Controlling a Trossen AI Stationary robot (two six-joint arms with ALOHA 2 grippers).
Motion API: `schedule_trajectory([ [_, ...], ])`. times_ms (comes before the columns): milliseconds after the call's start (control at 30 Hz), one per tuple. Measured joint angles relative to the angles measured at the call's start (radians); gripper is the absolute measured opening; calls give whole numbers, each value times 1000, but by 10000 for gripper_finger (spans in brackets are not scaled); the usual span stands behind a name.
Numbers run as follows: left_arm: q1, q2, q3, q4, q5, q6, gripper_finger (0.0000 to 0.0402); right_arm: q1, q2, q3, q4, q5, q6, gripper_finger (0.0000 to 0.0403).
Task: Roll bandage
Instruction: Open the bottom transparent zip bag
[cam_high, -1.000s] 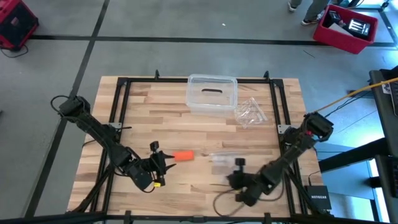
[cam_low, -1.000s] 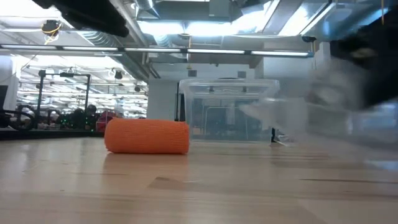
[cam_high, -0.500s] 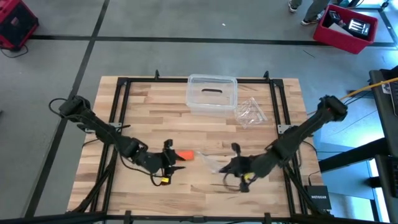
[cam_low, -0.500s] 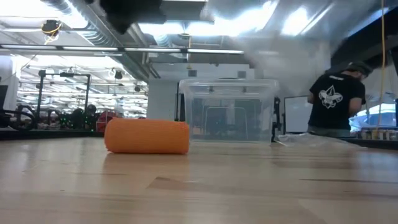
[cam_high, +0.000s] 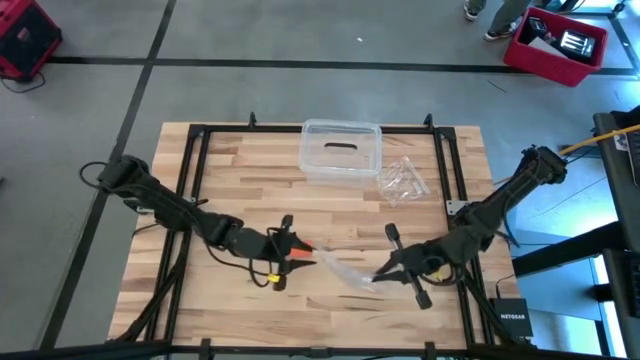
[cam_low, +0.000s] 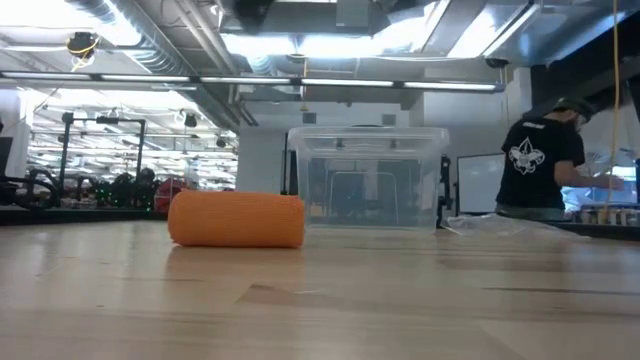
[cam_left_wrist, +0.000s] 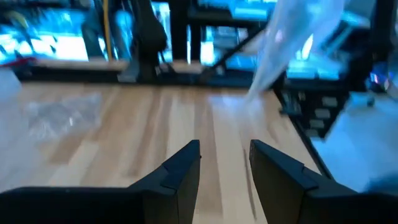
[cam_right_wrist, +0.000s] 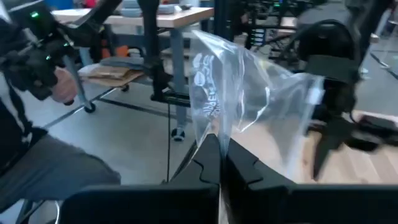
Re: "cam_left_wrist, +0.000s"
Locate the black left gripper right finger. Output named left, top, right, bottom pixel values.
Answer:
left=249, top=139, right=398, bottom=224

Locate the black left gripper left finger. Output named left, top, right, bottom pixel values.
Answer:
left=0, top=139, right=202, bottom=224

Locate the clear zipper bag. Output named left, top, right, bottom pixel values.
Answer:
left=244, top=0, right=346, bottom=101

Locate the black drawer unit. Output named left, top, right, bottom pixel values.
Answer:
left=275, top=81, right=351, bottom=140

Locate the crinkled clear plastic bag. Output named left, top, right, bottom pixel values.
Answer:
left=23, top=92, right=104, bottom=142

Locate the black diagonal frame strut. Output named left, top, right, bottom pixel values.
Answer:
left=208, top=26, right=270, bottom=75

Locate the yellow hanging cable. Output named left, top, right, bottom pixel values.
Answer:
left=101, top=0, right=113, bottom=62

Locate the black frame post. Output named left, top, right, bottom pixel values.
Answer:
left=169, top=0, right=203, bottom=65

